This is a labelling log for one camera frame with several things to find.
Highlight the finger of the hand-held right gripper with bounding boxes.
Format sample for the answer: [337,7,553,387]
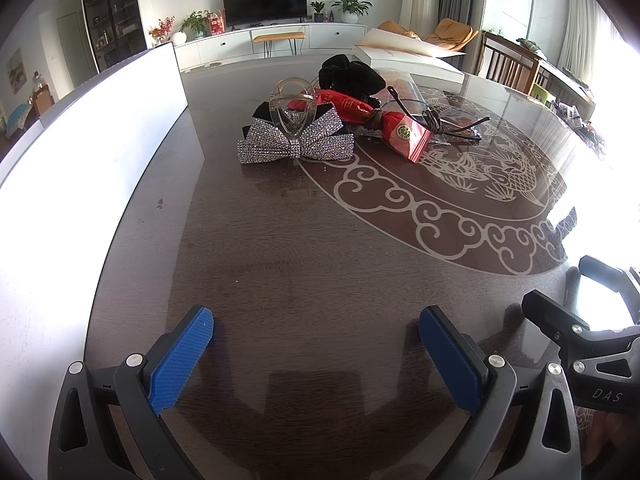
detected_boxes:
[521,289,602,357]
[578,255,640,323]

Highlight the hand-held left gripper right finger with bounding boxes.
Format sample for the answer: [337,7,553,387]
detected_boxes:
[418,305,583,480]

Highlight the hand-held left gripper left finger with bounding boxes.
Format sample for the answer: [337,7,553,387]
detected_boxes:
[47,305,216,480]

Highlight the large white storage box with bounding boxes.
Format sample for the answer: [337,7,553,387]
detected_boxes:
[0,41,203,441]

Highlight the black eyeglasses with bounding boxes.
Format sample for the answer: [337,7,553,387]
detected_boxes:
[387,86,492,142]

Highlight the red snack packet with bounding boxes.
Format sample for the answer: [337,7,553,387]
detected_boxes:
[287,88,433,166]

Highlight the rhinestone bow hair clip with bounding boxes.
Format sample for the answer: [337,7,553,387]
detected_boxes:
[237,101,357,166]

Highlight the clear hair claw clip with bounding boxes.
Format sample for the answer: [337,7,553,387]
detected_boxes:
[270,76,317,140]

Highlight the pile of assorted small items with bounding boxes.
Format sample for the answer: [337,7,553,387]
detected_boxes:
[555,100,608,153]

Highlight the dark wooden chair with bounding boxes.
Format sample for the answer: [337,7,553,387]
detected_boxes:
[480,31,541,93]

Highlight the bright window curtain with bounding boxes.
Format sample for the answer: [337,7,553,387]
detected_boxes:
[557,0,608,86]

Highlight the white flat cardboard box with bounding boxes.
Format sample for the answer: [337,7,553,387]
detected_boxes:
[352,27,481,86]

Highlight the orange lounge chair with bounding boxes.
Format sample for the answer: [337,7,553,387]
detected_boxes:
[377,17,479,53]

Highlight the wooden side cabinet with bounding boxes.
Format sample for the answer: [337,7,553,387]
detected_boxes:
[27,87,55,120]

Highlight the blue patterned chair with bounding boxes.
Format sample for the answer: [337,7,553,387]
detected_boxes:
[0,102,31,136]

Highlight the white television cabinet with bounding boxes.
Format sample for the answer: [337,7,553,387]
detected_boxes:
[172,21,371,68]

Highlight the white door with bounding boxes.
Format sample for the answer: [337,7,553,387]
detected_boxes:
[56,10,97,91]

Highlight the red flower arrangement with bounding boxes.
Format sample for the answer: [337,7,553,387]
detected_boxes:
[148,16,176,43]

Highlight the bushy green potted plant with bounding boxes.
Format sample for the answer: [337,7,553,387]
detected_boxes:
[180,10,211,40]

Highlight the wooden stool with black legs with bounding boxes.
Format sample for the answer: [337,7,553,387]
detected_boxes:
[250,31,306,57]

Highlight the dark glass display cabinet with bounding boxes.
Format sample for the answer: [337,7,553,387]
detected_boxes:
[80,0,151,73]

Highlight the large potted plant white pot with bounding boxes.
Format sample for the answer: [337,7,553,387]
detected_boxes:
[330,0,373,24]

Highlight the black television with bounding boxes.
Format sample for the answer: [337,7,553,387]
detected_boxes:
[222,0,308,28]

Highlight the framed wall picture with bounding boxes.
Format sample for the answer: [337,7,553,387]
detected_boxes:
[6,47,28,95]

